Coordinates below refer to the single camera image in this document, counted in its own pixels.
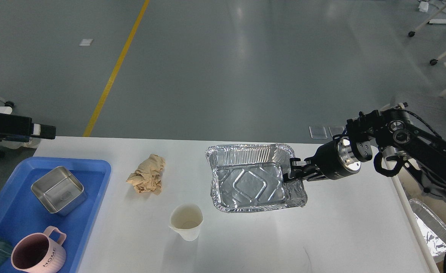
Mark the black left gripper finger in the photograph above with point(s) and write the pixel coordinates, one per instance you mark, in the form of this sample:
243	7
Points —
22	129

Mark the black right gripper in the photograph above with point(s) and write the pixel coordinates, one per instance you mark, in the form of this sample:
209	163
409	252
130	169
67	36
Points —
334	160

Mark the aluminium foil tray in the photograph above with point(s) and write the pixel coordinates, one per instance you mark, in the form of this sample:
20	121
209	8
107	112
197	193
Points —
248	178

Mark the stainless steel rectangular container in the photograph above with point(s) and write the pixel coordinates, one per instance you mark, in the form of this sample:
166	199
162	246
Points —
59	191

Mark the white paper cup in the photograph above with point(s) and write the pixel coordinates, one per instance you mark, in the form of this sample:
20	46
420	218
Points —
186	220

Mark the pink ribbed mug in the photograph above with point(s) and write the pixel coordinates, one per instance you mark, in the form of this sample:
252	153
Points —
40	252

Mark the brown paper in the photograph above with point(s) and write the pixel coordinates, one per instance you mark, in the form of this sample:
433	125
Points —
147	176

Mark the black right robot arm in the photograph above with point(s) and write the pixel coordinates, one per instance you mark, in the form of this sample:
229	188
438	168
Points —
393	139

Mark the blue plastic tray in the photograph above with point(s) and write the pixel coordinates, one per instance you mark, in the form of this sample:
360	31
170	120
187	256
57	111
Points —
22	214

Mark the beige plastic bin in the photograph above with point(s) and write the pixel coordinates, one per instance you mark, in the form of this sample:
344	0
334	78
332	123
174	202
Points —
407	189

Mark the foil tray in bin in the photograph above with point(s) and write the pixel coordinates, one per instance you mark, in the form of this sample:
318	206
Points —
433	229

